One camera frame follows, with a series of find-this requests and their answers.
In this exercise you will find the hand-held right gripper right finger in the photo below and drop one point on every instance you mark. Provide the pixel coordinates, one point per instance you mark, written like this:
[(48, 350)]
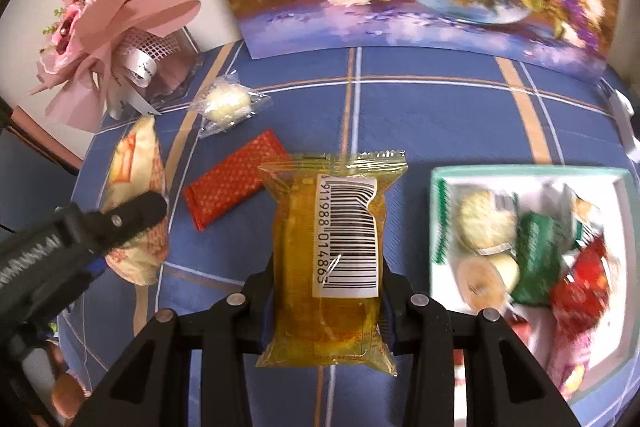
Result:
[(400, 312)]

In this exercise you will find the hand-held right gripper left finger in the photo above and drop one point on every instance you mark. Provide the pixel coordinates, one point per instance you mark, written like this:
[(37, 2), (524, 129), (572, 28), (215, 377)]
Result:
[(255, 307)]

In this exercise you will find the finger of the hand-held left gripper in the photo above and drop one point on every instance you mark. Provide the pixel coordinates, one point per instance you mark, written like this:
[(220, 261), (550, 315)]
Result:
[(130, 217)]

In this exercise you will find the beige snack packet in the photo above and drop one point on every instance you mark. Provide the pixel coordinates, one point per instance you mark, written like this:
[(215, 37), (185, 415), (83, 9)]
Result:
[(135, 157)]

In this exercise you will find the yellow clear snack packet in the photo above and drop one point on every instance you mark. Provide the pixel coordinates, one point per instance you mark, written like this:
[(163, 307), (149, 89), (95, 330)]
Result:
[(300, 257)]

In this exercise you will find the round yellow pastry packet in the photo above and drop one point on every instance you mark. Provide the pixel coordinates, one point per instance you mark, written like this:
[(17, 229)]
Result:
[(477, 279)]

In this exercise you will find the green packet white striped edge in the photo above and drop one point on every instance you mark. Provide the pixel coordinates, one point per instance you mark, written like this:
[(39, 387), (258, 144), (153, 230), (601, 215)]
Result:
[(442, 227)]

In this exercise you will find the clear packet green biscuit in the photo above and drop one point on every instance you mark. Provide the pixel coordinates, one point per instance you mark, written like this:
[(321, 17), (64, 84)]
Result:
[(485, 217)]

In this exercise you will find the plain green snack packet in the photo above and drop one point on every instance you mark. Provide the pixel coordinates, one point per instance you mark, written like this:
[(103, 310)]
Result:
[(537, 257)]

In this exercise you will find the pink snack packet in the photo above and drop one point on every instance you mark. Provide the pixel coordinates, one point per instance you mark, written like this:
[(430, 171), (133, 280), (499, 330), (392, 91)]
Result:
[(565, 357)]

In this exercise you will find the shiny red crinkled packet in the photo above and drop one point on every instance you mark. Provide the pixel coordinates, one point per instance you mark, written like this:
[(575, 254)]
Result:
[(580, 292)]

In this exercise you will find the white tray teal rim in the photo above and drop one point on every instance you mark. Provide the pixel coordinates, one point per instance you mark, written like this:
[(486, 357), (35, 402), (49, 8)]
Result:
[(616, 317)]

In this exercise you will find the red patterned long packet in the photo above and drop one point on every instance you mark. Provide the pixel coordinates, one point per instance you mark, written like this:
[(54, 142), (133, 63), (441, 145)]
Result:
[(232, 179)]

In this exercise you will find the clear wrapped white pastry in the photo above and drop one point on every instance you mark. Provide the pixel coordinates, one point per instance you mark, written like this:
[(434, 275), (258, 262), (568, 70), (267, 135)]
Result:
[(227, 104)]

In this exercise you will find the blue plaid tablecloth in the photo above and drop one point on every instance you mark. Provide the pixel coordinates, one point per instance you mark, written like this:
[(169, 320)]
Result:
[(450, 117)]

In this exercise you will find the pink flower bouquet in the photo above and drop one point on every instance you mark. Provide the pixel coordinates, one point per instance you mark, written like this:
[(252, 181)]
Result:
[(130, 12)]

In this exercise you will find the white object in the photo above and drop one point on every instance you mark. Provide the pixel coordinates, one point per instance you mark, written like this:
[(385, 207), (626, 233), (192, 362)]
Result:
[(622, 112)]

